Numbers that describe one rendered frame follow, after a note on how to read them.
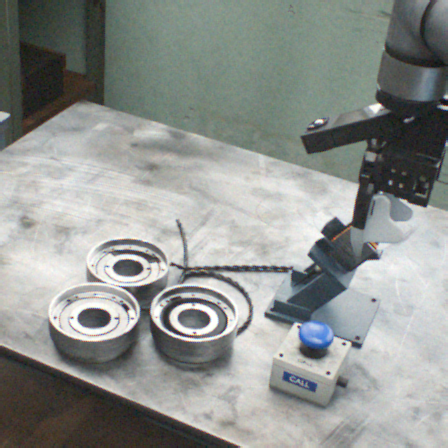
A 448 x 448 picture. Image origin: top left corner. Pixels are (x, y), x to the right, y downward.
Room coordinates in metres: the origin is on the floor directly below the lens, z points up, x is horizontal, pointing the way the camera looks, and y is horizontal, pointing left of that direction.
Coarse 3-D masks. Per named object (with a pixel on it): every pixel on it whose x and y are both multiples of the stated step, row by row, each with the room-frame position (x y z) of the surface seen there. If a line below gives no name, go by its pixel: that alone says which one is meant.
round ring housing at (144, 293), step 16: (112, 240) 0.91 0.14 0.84; (128, 240) 0.92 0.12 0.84; (144, 240) 0.92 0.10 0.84; (96, 256) 0.89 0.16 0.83; (128, 256) 0.90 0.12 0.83; (160, 256) 0.90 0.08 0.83; (112, 272) 0.86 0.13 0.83; (128, 272) 0.89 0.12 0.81; (144, 272) 0.87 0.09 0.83; (160, 272) 0.87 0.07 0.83; (128, 288) 0.82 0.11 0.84; (144, 288) 0.83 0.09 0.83; (160, 288) 0.85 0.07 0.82; (144, 304) 0.84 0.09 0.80
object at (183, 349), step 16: (176, 288) 0.83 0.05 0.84; (192, 288) 0.84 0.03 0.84; (208, 288) 0.83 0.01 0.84; (160, 304) 0.81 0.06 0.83; (192, 304) 0.82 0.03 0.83; (224, 304) 0.82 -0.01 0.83; (176, 320) 0.78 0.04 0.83; (192, 320) 0.81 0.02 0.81; (208, 320) 0.80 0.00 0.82; (160, 336) 0.75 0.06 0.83; (176, 336) 0.74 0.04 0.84; (224, 336) 0.75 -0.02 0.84; (176, 352) 0.74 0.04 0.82; (192, 352) 0.74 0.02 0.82; (208, 352) 0.74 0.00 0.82; (224, 352) 0.77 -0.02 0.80
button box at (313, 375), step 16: (288, 336) 0.76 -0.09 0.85; (288, 352) 0.73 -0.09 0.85; (304, 352) 0.73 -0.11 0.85; (320, 352) 0.73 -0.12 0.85; (336, 352) 0.74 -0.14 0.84; (272, 368) 0.72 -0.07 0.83; (288, 368) 0.71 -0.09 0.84; (304, 368) 0.71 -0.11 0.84; (320, 368) 0.71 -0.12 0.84; (336, 368) 0.71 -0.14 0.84; (272, 384) 0.72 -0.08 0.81; (288, 384) 0.71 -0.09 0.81; (304, 384) 0.70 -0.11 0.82; (320, 384) 0.70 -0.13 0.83; (336, 384) 0.72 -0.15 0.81; (320, 400) 0.70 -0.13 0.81
